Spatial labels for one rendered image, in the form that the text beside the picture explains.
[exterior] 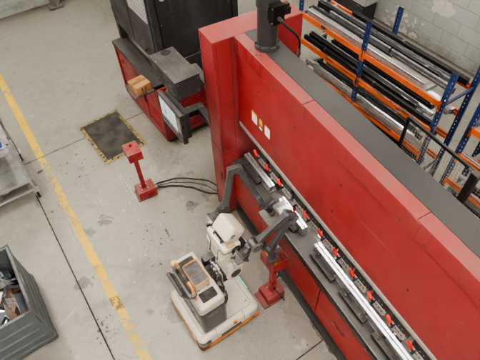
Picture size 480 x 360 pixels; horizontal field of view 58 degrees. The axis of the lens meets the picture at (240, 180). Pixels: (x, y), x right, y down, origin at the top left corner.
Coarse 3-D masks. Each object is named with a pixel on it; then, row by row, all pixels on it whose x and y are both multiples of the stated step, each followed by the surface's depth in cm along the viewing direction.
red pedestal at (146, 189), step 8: (128, 144) 478; (136, 144) 478; (128, 152) 471; (136, 152) 470; (128, 160) 479; (136, 160) 477; (136, 168) 496; (136, 184) 530; (144, 184) 521; (152, 184) 529; (136, 192) 536; (144, 192) 522; (152, 192) 528
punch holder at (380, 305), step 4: (372, 296) 309; (376, 296) 304; (376, 300) 306; (380, 300) 301; (376, 304) 308; (380, 304) 304; (384, 304) 298; (376, 308) 310; (380, 308) 305; (384, 308) 300; (388, 308) 296; (380, 312) 308; (384, 312) 302; (388, 312) 308
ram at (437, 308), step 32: (256, 96) 351; (256, 128) 378; (288, 128) 323; (288, 160) 346; (320, 160) 298; (320, 192) 318; (352, 192) 277; (352, 224) 294; (384, 224) 258; (352, 256) 313; (384, 256) 273; (416, 256) 242; (384, 288) 289; (416, 288) 255; (448, 288) 228; (416, 320) 269; (448, 320) 240; (448, 352) 252
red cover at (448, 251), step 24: (240, 48) 338; (264, 72) 317; (288, 96) 299; (312, 120) 282; (336, 144) 267; (360, 144) 261; (360, 168) 254; (384, 168) 249; (384, 192) 242; (408, 192) 237; (408, 216) 232; (432, 216) 226; (432, 240) 221; (456, 240) 217; (456, 264) 212
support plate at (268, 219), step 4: (280, 204) 395; (284, 204) 395; (276, 208) 392; (260, 212) 390; (264, 212) 390; (264, 216) 387; (268, 216) 387; (276, 216) 386; (264, 220) 384; (268, 220) 384; (272, 220) 384; (268, 224) 381
